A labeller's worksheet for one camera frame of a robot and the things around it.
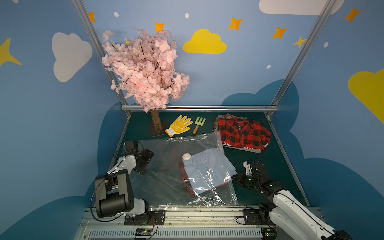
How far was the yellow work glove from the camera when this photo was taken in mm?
1121

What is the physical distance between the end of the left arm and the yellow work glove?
0.25m

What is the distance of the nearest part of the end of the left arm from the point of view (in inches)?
29.3
